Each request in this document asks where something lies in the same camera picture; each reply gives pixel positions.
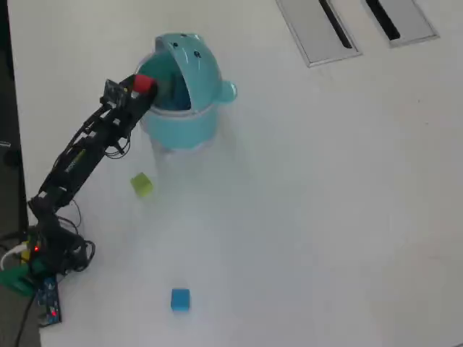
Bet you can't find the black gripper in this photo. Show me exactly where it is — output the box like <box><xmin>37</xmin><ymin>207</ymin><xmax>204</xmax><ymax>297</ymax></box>
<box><xmin>104</xmin><ymin>74</ymin><xmax>159</xmax><ymax>127</ymax></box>

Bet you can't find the red block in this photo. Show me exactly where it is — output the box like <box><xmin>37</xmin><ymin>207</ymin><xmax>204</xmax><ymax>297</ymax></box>
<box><xmin>132</xmin><ymin>74</ymin><xmax>158</xmax><ymax>95</ymax></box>

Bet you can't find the green block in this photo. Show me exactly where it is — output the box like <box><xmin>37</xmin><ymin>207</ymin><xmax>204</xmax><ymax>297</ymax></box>
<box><xmin>129</xmin><ymin>172</ymin><xmax>154</xmax><ymax>198</ymax></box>

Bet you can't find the blue block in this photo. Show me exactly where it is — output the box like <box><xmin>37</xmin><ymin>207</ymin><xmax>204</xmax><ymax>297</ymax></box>
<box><xmin>170</xmin><ymin>288</ymin><xmax>192</xmax><ymax>312</ymax></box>

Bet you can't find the teal whale bin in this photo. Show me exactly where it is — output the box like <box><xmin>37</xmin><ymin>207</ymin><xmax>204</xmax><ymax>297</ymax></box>
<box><xmin>135</xmin><ymin>32</ymin><xmax>239</xmax><ymax>153</ymax></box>

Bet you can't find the blue circuit board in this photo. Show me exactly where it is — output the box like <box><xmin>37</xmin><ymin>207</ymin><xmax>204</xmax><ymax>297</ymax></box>
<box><xmin>35</xmin><ymin>274</ymin><xmax>63</xmax><ymax>328</ymax></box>

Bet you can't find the green table clamp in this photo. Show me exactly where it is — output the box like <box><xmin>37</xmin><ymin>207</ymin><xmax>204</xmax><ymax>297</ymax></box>
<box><xmin>0</xmin><ymin>262</ymin><xmax>41</xmax><ymax>298</ymax></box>

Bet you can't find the silver table cable cover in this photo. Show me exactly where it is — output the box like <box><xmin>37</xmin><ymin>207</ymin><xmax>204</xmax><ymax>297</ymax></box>
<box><xmin>361</xmin><ymin>0</ymin><xmax>441</xmax><ymax>49</ymax></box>
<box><xmin>275</xmin><ymin>0</ymin><xmax>363</xmax><ymax>69</ymax></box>

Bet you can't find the white cable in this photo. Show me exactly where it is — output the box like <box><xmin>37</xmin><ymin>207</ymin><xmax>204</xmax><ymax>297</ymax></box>
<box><xmin>0</xmin><ymin>244</ymin><xmax>28</xmax><ymax>272</ymax></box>

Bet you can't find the black power cable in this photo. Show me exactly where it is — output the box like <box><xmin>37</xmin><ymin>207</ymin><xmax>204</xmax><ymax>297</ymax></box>
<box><xmin>12</xmin><ymin>288</ymin><xmax>39</xmax><ymax>347</ymax></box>

